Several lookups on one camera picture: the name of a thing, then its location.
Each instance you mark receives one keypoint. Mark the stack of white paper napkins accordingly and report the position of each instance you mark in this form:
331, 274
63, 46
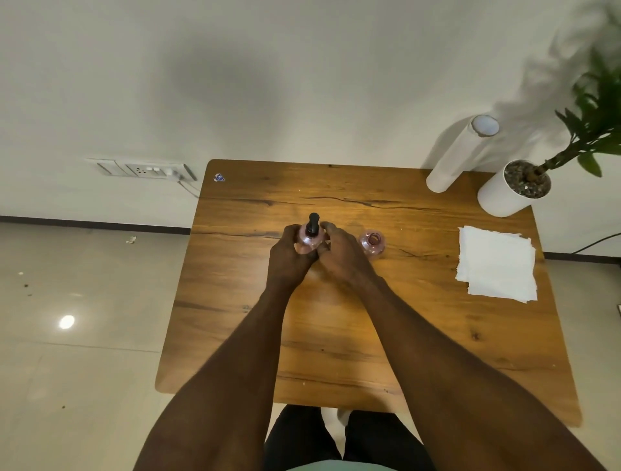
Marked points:
497, 264

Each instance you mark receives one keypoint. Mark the person's left hand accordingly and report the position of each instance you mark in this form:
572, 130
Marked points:
286, 259

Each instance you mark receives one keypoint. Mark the pink bottle with black pump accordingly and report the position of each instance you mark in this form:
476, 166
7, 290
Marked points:
310, 235

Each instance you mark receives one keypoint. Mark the green leafy plant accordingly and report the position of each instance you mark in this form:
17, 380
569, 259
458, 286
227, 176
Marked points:
594, 121

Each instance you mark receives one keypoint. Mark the person's light green shirt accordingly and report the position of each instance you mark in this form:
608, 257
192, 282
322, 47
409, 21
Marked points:
339, 467

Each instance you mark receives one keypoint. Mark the white paper towel roll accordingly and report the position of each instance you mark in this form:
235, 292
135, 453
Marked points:
461, 155

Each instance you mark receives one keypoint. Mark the wooden table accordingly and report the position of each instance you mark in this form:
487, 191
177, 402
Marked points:
339, 301

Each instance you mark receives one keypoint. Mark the person's right hand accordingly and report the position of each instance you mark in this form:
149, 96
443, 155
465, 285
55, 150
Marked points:
345, 252

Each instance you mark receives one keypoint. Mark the person's left forearm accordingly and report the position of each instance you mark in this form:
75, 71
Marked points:
221, 383

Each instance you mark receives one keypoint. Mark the open pink glass bottle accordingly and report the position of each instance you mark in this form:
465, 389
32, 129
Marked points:
372, 242

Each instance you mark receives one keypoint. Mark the person's left fingers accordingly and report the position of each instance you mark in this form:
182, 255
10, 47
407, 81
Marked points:
294, 238

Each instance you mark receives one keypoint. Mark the white wall switch socket panel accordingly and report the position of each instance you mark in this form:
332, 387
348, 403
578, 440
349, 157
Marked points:
143, 169

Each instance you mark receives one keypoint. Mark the person's right forearm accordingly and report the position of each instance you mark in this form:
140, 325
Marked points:
465, 383

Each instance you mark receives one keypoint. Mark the person's black trousers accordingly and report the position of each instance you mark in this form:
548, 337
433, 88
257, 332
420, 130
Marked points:
310, 441

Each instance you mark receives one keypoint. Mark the person's right fingers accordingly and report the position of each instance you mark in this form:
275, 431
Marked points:
329, 235

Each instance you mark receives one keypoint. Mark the white plant pot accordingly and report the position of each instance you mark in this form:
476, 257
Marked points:
509, 191

